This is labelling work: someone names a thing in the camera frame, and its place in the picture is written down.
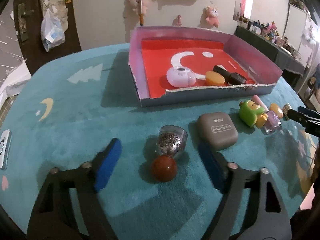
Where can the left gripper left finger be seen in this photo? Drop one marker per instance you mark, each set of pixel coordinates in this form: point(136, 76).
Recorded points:
point(53, 217)

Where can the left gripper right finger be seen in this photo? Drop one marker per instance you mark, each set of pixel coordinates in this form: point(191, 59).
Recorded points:
point(266, 216)

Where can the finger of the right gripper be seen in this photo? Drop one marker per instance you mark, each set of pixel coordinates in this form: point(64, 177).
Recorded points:
point(311, 125)
point(309, 112)

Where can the orange soap dome back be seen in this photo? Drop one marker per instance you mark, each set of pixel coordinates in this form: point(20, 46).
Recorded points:
point(277, 110)

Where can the orange soap dome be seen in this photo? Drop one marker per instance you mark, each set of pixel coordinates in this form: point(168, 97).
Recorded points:
point(277, 110)
point(214, 79)

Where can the purple nail polish bottle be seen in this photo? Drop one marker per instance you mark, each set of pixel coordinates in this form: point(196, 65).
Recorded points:
point(273, 123)

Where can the green capybara figurine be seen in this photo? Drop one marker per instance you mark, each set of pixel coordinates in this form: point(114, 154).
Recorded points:
point(251, 114)

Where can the black nail polish bottle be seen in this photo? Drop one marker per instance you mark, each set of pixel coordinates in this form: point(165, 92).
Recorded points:
point(231, 78)

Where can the grey eyeshadow case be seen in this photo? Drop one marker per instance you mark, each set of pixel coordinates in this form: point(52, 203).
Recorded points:
point(217, 129)

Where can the orange soap dome front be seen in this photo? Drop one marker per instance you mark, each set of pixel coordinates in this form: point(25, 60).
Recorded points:
point(214, 79)

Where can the dark red ball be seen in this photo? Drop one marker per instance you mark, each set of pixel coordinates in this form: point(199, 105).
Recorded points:
point(164, 168)

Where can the glitter clear jar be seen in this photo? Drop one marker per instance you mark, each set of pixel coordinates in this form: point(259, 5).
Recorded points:
point(171, 141)

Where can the pink white compact case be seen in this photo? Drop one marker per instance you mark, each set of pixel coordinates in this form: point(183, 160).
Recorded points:
point(181, 77)

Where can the dark cloth side table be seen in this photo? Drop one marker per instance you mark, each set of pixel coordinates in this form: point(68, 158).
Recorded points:
point(281, 58)

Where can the white device on blanket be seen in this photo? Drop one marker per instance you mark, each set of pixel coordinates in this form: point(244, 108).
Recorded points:
point(4, 148)

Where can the teal moon star blanket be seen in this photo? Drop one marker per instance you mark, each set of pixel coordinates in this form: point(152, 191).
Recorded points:
point(72, 107)

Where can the pink cardboard box tray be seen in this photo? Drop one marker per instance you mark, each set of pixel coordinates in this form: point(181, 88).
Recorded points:
point(154, 50)

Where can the plastic bag on door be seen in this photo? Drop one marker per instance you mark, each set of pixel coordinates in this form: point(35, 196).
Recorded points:
point(52, 34)

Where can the dark wooden door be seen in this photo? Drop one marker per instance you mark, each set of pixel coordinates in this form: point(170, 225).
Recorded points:
point(28, 18)

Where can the pink plush behind mop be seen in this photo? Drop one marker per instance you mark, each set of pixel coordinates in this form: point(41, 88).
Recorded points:
point(136, 5)

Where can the fabric door organizer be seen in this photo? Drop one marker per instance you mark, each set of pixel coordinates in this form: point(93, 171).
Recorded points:
point(58, 8)

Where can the pink plush on wall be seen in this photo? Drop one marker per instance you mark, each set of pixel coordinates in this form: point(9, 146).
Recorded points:
point(212, 16)

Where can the mop handle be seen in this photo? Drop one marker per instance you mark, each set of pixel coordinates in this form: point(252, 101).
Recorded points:
point(141, 16)

